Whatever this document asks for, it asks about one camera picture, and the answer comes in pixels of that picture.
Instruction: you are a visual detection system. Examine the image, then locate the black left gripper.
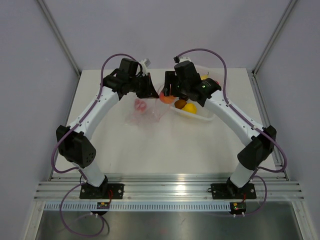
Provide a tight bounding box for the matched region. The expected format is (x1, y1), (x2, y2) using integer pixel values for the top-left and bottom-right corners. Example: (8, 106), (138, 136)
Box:
(128, 73), (159, 100)

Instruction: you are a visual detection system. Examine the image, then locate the clear zip top bag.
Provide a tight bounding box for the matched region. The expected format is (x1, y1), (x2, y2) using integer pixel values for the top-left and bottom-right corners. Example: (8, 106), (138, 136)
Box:
(124, 94), (170, 126)

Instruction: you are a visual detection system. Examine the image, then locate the orange toy peach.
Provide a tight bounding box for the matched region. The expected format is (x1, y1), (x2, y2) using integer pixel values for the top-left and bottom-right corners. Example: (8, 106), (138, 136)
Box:
(159, 92), (176, 105)

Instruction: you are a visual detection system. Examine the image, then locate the yellow toy lemon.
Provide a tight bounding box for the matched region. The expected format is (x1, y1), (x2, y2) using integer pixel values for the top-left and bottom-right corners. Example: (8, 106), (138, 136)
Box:
(182, 103), (197, 114)

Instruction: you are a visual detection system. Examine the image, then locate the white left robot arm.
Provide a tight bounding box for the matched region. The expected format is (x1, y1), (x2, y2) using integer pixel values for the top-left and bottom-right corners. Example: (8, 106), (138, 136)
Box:
(56, 54), (159, 199)

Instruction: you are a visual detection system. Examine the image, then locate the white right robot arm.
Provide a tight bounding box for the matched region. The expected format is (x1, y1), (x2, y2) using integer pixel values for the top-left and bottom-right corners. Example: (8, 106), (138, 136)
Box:
(162, 60), (277, 198)

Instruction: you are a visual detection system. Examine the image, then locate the brown toy kiwi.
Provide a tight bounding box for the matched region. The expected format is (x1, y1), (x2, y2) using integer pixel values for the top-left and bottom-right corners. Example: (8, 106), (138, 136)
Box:
(174, 99), (187, 110)

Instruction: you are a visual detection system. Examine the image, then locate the pale yellow toy pear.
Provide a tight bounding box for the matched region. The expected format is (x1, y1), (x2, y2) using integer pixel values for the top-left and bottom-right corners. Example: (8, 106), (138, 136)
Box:
(200, 75), (209, 81)

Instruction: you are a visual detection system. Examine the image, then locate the left circuit board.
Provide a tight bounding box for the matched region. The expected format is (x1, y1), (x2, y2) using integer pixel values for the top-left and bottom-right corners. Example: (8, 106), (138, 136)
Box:
(97, 202), (110, 210)

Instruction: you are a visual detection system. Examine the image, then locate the circuit board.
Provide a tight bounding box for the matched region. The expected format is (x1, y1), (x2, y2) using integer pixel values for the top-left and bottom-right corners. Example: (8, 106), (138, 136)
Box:
(230, 202), (247, 214)
(97, 202), (110, 210)

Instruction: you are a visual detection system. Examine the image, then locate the right circuit board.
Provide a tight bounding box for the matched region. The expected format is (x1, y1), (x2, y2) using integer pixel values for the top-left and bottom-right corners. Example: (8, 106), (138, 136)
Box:
(230, 202), (247, 214)

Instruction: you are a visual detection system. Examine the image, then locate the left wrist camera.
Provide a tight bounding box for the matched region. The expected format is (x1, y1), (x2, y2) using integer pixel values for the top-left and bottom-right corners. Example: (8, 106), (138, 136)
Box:
(138, 58), (151, 75)

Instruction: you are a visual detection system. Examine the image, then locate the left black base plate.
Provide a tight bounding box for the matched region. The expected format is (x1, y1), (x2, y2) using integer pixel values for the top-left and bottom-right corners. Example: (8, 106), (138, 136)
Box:
(79, 183), (125, 200)

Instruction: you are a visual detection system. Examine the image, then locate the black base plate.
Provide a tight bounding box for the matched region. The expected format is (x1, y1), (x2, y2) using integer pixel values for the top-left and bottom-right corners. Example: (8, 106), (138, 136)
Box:
(208, 183), (257, 200)
(79, 183), (125, 200)

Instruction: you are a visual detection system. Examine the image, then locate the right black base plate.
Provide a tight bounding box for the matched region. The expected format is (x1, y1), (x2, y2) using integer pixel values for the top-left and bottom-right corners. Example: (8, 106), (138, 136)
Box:
(208, 183), (257, 200)

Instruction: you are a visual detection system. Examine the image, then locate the aluminium frame rail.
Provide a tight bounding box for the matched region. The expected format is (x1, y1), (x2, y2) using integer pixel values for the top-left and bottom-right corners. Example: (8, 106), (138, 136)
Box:
(33, 172), (305, 202)

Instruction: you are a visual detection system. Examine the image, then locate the white slotted cable duct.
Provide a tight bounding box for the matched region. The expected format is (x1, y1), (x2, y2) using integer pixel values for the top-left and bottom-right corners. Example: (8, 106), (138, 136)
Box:
(44, 201), (231, 212)

